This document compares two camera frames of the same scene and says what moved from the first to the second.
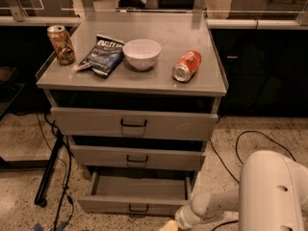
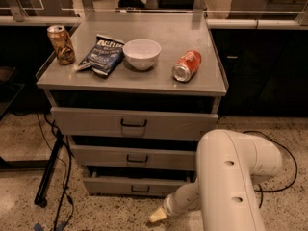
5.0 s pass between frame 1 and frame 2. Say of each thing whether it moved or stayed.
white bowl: stayed
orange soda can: stayed
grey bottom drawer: moved
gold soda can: stayed
